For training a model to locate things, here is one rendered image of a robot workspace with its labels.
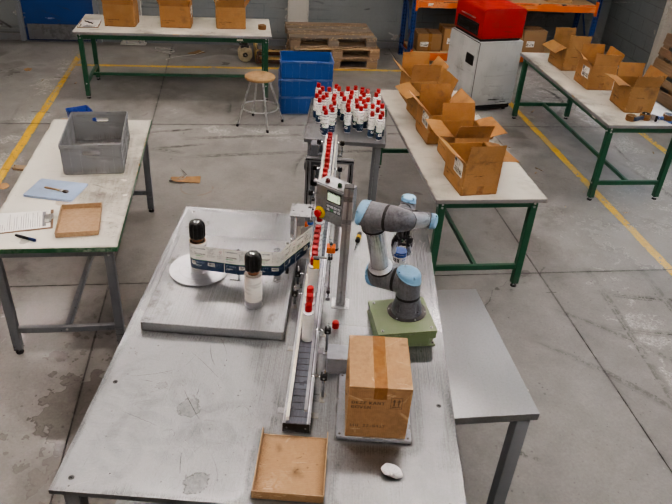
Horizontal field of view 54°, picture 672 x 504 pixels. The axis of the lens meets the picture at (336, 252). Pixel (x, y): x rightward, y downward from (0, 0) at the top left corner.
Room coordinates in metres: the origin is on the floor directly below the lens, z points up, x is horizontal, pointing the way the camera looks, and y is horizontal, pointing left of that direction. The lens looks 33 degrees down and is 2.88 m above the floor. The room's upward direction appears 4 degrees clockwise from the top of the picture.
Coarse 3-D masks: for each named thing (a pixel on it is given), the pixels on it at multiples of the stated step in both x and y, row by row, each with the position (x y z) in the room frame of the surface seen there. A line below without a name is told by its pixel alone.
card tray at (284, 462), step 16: (272, 448) 1.75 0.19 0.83; (288, 448) 1.75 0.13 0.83; (304, 448) 1.76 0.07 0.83; (320, 448) 1.76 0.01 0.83; (256, 464) 1.64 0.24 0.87; (272, 464) 1.67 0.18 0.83; (288, 464) 1.68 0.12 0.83; (304, 464) 1.68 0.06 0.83; (320, 464) 1.69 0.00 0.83; (256, 480) 1.60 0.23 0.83; (272, 480) 1.60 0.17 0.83; (288, 480) 1.61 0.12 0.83; (304, 480) 1.61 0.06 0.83; (320, 480) 1.62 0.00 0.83; (256, 496) 1.52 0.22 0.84; (272, 496) 1.52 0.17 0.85; (288, 496) 1.52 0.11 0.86; (304, 496) 1.52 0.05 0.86; (320, 496) 1.52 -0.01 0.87
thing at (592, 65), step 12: (588, 48) 6.96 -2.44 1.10; (600, 48) 6.98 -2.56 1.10; (612, 48) 6.92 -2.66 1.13; (588, 60) 6.61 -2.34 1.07; (600, 60) 6.61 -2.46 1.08; (612, 60) 6.62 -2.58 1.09; (576, 72) 6.91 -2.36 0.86; (588, 72) 6.65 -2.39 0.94; (600, 72) 6.61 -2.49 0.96; (612, 72) 6.63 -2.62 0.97; (588, 84) 6.61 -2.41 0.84; (600, 84) 6.62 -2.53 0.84; (612, 84) 6.64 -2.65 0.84
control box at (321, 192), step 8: (328, 176) 2.84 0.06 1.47; (320, 184) 2.77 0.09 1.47; (328, 184) 2.76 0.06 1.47; (336, 184) 2.77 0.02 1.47; (344, 184) 2.77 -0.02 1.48; (320, 192) 2.76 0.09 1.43; (336, 192) 2.71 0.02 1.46; (320, 200) 2.76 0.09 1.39; (320, 208) 2.76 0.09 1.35; (320, 216) 2.76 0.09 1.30; (328, 216) 2.73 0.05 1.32; (336, 216) 2.71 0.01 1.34; (352, 216) 2.75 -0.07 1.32; (336, 224) 2.70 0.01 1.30
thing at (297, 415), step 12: (324, 240) 3.23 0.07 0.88; (324, 252) 3.10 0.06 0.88; (300, 336) 2.37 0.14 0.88; (300, 348) 2.29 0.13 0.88; (300, 360) 2.21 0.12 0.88; (300, 372) 2.13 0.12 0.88; (300, 384) 2.06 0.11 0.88; (300, 396) 1.99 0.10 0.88; (300, 408) 1.92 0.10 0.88; (288, 420) 1.85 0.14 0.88; (300, 420) 1.86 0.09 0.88
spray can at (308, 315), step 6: (306, 306) 2.34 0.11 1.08; (306, 312) 2.34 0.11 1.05; (312, 312) 2.35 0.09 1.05; (306, 318) 2.33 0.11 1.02; (312, 318) 2.34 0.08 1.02; (306, 324) 2.33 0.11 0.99; (312, 324) 2.34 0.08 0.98; (306, 330) 2.33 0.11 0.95; (312, 330) 2.34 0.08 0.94; (306, 336) 2.33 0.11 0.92; (306, 342) 2.33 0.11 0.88
